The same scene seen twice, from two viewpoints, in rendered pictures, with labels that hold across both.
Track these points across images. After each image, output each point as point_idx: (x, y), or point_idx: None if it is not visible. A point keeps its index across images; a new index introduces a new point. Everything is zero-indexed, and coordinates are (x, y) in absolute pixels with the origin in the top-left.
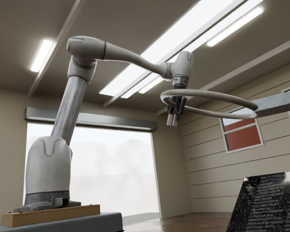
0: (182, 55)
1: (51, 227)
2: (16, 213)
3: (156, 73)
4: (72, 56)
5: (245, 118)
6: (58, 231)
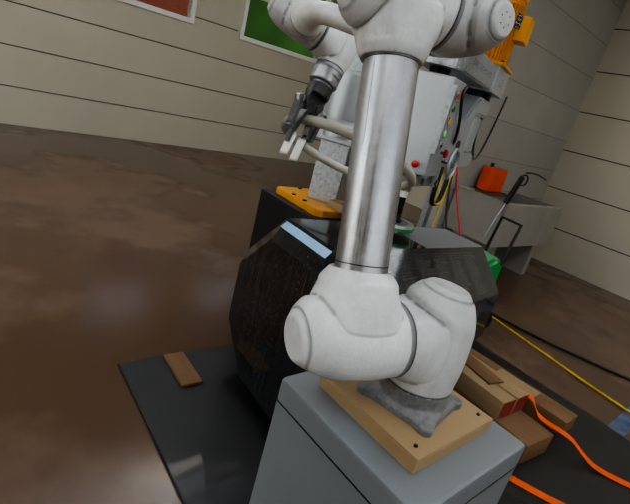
0: None
1: None
2: (480, 418)
3: (309, 22)
4: (463, 28)
5: (320, 159)
6: None
